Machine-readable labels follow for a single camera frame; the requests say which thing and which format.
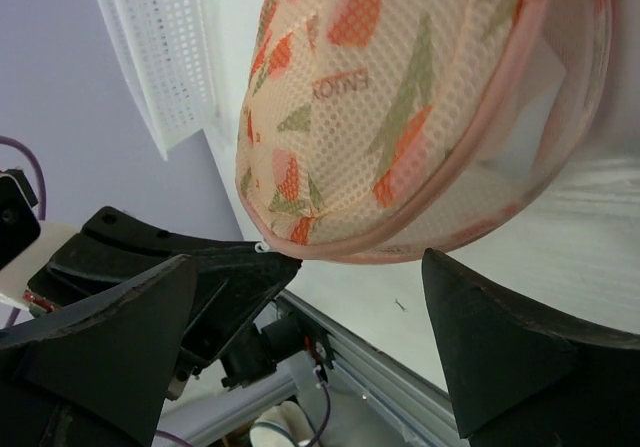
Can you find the floral mesh laundry bag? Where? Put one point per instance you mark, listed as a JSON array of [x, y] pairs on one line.
[[373, 130]]

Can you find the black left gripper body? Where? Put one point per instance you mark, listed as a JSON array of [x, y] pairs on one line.
[[251, 356]]

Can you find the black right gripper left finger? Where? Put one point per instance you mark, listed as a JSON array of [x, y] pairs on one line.
[[96, 372]]

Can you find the white perforated plastic basket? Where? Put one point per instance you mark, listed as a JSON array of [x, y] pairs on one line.
[[167, 59]]

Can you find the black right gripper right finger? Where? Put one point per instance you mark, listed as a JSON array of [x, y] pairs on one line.
[[521, 373]]

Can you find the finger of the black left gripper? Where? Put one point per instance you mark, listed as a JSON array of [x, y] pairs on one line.
[[235, 279]]

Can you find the aluminium front rail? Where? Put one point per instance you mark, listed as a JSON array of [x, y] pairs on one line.
[[372, 400]]

